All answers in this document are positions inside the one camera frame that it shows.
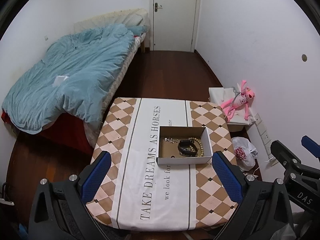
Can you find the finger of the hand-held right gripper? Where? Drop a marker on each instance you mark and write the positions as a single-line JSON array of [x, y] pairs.
[[283, 155], [311, 143]]

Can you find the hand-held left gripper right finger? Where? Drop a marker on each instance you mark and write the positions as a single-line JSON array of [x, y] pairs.
[[226, 172]]

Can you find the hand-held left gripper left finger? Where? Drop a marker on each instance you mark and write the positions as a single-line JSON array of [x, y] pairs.
[[98, 171]]

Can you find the black smart wristband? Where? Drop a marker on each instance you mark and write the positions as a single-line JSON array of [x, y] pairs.
[[185, 145]]

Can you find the cardboard box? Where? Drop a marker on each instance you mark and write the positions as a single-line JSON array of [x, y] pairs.
[[166, 151]]

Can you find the white plastic bag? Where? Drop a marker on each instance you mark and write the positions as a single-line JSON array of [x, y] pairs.
[[241, 153]]

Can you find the checkered lettered tablecloth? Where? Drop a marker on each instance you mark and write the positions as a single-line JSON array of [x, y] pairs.
[[125, 135]]

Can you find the bed with red sheet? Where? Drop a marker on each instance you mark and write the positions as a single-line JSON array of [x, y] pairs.
[[70, 135]]

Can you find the pink plush toy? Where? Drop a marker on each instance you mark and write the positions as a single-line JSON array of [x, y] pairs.
[[237, 102]]

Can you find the blue duvet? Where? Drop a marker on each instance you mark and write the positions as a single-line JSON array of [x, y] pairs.
[[75, 80]]

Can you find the white paper sheet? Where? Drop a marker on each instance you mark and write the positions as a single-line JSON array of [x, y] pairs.
[[60, 80]]

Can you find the blue pillow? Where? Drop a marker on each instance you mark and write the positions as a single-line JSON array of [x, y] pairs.
[[137, 29]]

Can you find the white door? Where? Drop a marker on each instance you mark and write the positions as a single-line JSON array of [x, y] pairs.
[[175, 17]]

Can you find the white wall socket strip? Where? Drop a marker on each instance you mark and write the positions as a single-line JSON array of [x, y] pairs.
[[263, 135]]

